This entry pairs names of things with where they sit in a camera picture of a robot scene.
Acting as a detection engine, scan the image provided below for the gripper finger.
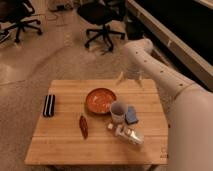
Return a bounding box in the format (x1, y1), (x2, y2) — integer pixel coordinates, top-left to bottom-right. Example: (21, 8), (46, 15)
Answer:
(137, 79), (143, 87)
(116, 71), (125, 84)

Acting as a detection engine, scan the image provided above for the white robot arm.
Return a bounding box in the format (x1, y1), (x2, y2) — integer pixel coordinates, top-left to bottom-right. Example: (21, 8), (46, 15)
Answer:
(122, 38), (213, 171)

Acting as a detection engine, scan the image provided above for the white plastic cup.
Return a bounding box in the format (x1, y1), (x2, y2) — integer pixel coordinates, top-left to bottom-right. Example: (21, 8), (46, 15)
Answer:
(110, 101), (127, 123)

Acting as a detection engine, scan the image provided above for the orange bowl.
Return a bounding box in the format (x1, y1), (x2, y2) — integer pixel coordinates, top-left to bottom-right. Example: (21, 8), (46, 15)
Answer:
(85, 88), (117, 114)

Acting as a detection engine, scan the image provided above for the blue sponge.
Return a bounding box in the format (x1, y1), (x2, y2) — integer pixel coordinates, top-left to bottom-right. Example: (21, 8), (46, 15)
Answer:
(125, 106), (138, 125)

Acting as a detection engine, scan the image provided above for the small white cube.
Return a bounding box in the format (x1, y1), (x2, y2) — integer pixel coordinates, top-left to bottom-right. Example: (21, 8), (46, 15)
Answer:
(107, 123), (114, 130)

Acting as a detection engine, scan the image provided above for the long bench cabinet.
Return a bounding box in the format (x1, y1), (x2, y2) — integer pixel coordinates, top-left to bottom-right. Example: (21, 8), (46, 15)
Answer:
(126, 0), (213, 91)

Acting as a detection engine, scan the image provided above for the black office chair centre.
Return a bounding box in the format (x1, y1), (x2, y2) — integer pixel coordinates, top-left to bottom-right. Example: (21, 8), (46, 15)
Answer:
(77, 0), (125, 51)

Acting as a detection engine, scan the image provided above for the black striped eraser block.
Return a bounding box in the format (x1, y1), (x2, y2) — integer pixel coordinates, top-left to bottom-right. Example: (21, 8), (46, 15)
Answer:
(43, 94), (55, 117)

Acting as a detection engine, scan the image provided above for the wooden table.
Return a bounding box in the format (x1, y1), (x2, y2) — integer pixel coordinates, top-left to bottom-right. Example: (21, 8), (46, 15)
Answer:
(25, 79), (168, 165)

